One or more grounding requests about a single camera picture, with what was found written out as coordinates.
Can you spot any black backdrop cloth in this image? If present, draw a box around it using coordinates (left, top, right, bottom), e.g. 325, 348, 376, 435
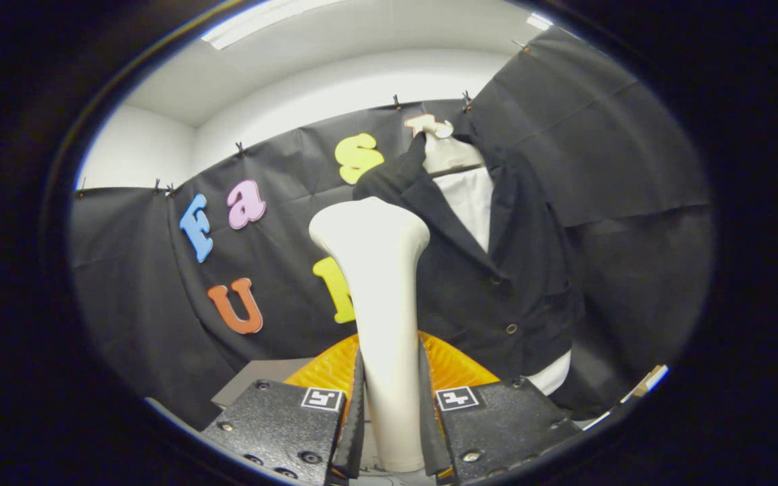
68, 27, 714, 430

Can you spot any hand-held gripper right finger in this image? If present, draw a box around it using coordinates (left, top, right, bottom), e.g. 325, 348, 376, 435
418, 331, 582, 484

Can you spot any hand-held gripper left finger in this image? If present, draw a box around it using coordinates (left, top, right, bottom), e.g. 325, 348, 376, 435
201, 332, 366, 486

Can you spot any white garment steamer handle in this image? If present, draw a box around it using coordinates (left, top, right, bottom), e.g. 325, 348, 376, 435
309, 197, 431, 473

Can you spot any black jacket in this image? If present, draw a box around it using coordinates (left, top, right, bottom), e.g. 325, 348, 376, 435
353, 132, 586, 414

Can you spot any white mannequin torso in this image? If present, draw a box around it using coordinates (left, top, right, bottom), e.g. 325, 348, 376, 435
423, 132, 572, 396

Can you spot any grey cabinet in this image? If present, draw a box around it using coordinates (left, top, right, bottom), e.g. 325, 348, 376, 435
211, 358, 315, 410

